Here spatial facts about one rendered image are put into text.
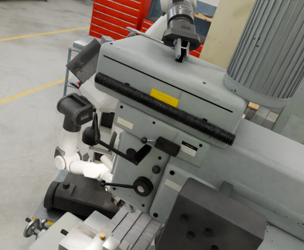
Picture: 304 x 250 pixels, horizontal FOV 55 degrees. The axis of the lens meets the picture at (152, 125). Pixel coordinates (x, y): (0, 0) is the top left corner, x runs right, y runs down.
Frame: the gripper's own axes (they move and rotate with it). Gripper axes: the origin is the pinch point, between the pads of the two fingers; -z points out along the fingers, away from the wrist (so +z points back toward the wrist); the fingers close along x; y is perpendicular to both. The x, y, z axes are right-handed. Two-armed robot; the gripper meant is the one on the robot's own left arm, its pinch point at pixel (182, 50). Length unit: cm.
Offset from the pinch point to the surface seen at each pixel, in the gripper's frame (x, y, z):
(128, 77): 15.3, -6.0, -9.4
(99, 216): 8, -103, -34
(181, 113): 0.9, -0.7, -22.4
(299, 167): -32.8, 2.1, -35.7
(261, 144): -25.6, -2.8, -27.4
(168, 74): 5.7, 2.1, -12.0
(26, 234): 46, -123, -43
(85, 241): 17, -76, -50
